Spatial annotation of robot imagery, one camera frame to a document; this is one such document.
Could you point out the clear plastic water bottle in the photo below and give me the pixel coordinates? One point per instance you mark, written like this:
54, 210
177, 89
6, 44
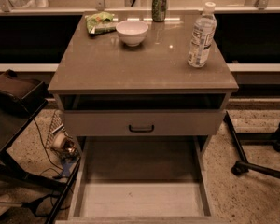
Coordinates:
202, 36

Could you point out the grey drawer cabinet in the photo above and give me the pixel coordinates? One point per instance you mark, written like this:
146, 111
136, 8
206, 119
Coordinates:
101, 74

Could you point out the closed upper drawer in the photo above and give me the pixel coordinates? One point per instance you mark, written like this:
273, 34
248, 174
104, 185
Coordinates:
83, 123

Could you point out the open lower drawer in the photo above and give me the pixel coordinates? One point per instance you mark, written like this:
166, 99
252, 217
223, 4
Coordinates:
141, 181

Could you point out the white ceramic bowl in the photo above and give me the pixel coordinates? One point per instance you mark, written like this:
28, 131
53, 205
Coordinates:
132, 33

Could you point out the green snack bag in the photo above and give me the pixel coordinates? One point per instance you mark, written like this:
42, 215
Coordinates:
100, 23

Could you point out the green soda can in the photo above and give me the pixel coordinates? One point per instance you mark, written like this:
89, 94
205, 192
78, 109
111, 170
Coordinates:
158, 10

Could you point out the black box on table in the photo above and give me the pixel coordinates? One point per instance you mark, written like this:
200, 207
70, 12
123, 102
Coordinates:
20, 96

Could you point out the black side table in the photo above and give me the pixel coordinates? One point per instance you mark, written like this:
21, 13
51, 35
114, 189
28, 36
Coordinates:
10, 128

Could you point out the black office chair base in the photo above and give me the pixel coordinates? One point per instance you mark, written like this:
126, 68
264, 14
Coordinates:
243, 165

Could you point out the black drawer handle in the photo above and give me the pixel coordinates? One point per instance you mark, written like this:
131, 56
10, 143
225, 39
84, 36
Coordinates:
141, 129

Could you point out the wire basket with clutter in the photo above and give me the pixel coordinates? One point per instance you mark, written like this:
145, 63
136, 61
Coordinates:
59, 141

